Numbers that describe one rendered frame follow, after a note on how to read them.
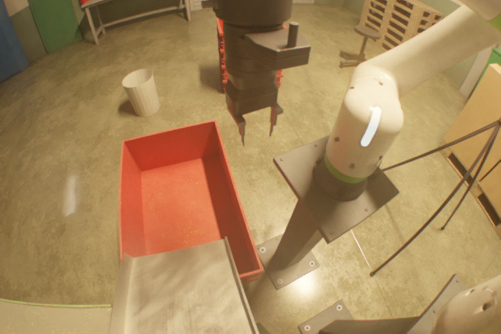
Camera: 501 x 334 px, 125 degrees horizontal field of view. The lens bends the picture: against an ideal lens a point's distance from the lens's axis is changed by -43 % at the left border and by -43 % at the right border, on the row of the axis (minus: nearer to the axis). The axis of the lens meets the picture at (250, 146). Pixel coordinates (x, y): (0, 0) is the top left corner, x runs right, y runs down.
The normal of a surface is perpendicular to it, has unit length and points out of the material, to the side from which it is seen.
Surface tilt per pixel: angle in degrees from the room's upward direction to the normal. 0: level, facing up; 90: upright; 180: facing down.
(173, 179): 0
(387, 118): 19
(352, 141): 90
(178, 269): 30
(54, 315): 0
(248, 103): 90
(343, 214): 0
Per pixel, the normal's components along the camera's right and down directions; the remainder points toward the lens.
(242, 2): -0.27, 0.73
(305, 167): 0.01, -0.65
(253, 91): 0.43, 0.65
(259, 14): 0.12, 0.76
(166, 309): -0.14, -0.92
